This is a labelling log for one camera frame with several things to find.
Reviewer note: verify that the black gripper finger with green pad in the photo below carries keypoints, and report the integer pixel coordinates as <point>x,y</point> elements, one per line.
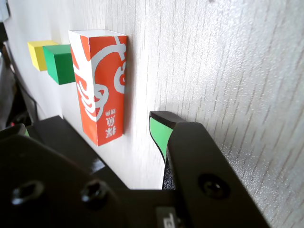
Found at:
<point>202,166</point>

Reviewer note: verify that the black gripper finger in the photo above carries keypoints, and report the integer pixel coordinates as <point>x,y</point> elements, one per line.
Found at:
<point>47,178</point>

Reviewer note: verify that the red white carton box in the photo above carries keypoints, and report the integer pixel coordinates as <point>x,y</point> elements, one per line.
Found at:
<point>102,95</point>

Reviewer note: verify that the green wooden cube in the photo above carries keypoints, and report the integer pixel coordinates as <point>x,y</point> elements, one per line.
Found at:
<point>59,66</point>

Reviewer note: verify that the yellow wooden cube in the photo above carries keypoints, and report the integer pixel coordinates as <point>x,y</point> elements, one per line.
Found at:
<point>36,54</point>

